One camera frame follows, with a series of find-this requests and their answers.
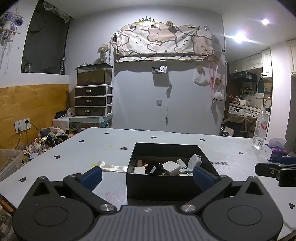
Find white wall socket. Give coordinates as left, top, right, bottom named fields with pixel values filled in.
left=14, top=118, right=31, bottom=133

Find white hanging cord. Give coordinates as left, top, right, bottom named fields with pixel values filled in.
left=165, top=83, right=173, bottom=126

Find white kitchen wall cabinets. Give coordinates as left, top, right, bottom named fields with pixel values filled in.
left=229, top=47, right=273, bottom=78

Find purple macrame wall hanging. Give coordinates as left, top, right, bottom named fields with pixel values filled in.
left=0, top=11, right=23, bottom=75

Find large ceiling light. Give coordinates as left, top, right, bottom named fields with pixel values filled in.
left=234, top=31, right=248, bottom=44

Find black cardboard box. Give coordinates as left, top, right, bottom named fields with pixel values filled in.
left=126, top=142, right=220, bottom=201

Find pink hanging ribbon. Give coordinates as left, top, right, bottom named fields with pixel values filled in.
left=209, top=62, right=222, bottom=91

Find black range hood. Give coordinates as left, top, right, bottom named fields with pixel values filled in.
left=229, top=72, right=258, bottom=81

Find grey cylindrical gadget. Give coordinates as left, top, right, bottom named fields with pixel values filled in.
left=176, top=159, right=194, bottom=175

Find white storage box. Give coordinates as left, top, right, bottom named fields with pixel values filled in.
left=53, top=117, right=70, bottom=129

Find purple floral tissue pack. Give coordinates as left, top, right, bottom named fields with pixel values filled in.
left=262, top=138, right=289, bottom=163

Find black round tin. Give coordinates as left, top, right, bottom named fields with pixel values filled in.
left=147, top=161, right=167, bottom=176

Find dried flower bouquet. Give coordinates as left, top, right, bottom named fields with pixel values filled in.
left=97, top=44, right=111, bottom=63

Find white drawer unit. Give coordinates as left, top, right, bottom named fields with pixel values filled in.
left=74, top=85, right=114, bottom=117

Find clear tape strip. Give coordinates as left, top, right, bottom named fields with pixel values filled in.
left=92, top=161, right=129, bottom=172

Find dark window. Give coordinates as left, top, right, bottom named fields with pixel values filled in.
left=21, top=0, right=71, bottom=75

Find brown jacket on chair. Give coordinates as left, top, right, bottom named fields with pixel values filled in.
left=223, top=115, right=258, bottom=139

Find clear plastic water bottle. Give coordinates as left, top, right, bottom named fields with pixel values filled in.
left=253, top=107, right=269, bottom=150

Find white round tape measure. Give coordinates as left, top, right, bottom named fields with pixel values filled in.
left=187, top=154, right=202, bottom=169

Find white charger adapter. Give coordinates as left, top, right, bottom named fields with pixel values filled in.
left=162, top=161, right=181, bottom=176

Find black power cable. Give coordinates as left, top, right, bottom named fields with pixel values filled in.
left=25, top=120, right=47, bottom=137

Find tall white wall cabinet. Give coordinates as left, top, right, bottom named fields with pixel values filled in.
left=287, top=39, right=296, bottom=76

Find white kitchen base cabinets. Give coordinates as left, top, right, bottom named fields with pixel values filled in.
left=243, top=108, right=262, bottom=120

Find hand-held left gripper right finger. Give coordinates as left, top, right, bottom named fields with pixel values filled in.
left=179, top=166, right=266, bottom=215

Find glass fish tank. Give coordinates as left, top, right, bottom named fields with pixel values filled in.
left=77, top=63, right=113, bottom=87

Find pink bear printed blanket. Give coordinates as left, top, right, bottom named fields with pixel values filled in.
left=111, top=23, right=214, bottom=62

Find pile of plush toys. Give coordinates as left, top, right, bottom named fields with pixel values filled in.
left=23, top=127, right=70, bottom=160

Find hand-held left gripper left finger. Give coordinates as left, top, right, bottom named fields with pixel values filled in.
left=30, top=166, right=117, bottom=215

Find row of spice bottles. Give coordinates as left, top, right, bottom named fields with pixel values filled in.
left=240, top=85, right=257, bottom=94

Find white washing machine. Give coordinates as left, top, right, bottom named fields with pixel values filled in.
left=228, top=106, right=243, bottom=116

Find white hanging bag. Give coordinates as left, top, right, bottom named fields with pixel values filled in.
left=194, top=72, right=208, bottom=87

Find clear plastic bin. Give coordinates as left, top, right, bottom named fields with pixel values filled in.
left=0, top=149, right=24, bottom=183

